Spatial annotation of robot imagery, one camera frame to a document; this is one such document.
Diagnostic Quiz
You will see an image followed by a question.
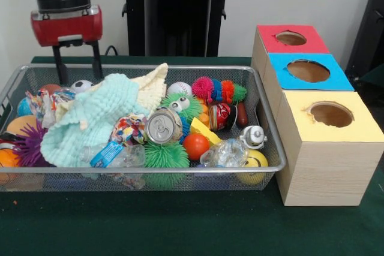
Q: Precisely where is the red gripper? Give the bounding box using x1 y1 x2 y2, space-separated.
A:
30 5 104 86

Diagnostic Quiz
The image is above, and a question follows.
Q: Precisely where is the mint waffle cloth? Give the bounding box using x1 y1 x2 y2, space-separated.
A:
40 74 145 168

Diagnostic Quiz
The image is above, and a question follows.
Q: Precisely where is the cream waffle cloth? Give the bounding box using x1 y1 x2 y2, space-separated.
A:
53 63 169 122

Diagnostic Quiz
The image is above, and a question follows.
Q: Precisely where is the multicolour spiky caterpillar toy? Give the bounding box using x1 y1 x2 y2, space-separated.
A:
191 76 247 104

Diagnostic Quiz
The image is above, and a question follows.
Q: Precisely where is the wooden box with three holes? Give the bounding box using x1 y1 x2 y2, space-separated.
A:
250 24 384 207

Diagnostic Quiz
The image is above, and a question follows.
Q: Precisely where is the small colourful crumpled paper ball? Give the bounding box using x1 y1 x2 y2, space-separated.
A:
113 113 149 144

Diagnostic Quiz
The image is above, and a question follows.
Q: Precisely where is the crushed bottle with blue label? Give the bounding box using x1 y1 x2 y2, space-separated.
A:
79 141 146 169

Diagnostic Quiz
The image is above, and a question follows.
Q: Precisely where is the silver drink can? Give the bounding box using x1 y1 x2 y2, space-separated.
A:
145 108 184 144

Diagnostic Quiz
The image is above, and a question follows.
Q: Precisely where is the green spiky ball with eyes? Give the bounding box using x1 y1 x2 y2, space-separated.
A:
160 92 204 119

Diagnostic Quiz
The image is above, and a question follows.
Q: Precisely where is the plain green spiky ball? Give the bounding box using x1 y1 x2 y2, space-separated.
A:
143 141 190 169

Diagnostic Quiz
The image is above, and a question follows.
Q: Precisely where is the red-orange ball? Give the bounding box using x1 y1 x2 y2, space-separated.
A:
182 132 210 161

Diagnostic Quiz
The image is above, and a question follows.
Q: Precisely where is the dark green table cloth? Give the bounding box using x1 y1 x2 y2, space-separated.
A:
0 55 384 256
358 63 384 91

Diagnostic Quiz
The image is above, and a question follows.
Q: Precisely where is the black stand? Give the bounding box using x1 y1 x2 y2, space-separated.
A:
344 0 384 89

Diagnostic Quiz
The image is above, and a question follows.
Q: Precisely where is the black cable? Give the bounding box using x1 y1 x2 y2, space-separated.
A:
104 45 121 57

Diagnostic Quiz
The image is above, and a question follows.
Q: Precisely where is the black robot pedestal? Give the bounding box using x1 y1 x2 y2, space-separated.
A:
115 0 242 58

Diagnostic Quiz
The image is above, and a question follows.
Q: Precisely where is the silver wire mesh bin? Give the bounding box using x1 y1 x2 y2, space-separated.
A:
0 63 287 193

